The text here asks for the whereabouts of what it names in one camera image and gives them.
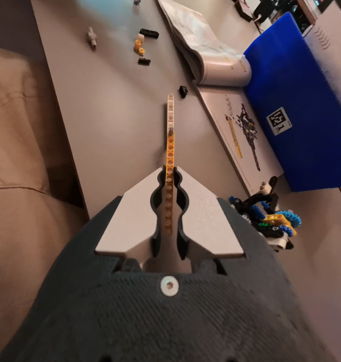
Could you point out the open lego instruction booklet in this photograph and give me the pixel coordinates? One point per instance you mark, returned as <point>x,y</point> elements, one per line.
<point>215,93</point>

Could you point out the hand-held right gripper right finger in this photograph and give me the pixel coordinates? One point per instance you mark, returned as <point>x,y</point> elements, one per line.
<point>213,220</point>

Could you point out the short black lego pin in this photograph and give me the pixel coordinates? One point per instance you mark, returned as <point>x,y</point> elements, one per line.
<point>144,61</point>

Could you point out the long black lego piece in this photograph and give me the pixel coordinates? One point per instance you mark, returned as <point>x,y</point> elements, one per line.
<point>149,33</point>

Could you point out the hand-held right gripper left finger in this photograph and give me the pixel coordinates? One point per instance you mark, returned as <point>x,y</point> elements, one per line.
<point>131,217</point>

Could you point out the dark brown object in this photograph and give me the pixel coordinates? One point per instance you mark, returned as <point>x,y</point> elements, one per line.
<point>244,10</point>

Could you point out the yellow and white lego beam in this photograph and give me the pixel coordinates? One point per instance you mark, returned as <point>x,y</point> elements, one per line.
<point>170,158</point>

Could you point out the grey lego axle connector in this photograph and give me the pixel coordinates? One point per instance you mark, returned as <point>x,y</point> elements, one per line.
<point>92,36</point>

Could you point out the blue box with tag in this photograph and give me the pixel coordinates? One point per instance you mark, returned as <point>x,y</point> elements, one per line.
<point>303,107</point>

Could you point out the multicoloured lego gear assembly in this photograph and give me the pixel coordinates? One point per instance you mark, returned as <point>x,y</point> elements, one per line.
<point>268,219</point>

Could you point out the small black lego connector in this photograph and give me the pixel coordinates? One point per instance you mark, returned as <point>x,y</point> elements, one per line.
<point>183,91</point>

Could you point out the yellow and white lego connector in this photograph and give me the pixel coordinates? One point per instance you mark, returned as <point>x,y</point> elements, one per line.
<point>139,44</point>

